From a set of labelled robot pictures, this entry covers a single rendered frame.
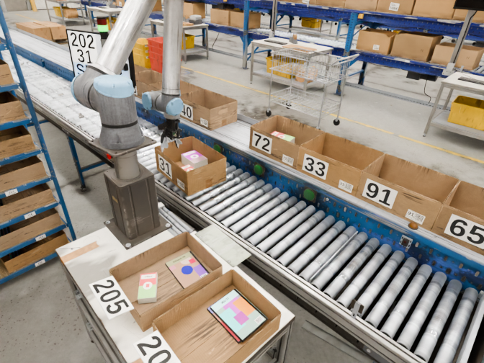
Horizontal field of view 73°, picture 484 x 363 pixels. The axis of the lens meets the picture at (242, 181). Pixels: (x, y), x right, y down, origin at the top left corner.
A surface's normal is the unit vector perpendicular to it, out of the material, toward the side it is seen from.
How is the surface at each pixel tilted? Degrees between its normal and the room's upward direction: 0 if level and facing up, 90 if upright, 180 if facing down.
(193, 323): 2
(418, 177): 90
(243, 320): 0
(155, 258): 88
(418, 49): 90
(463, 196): 90
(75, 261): 0
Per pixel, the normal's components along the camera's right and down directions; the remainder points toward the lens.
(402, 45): -0.72, 0.33
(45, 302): 0.04, -0.84
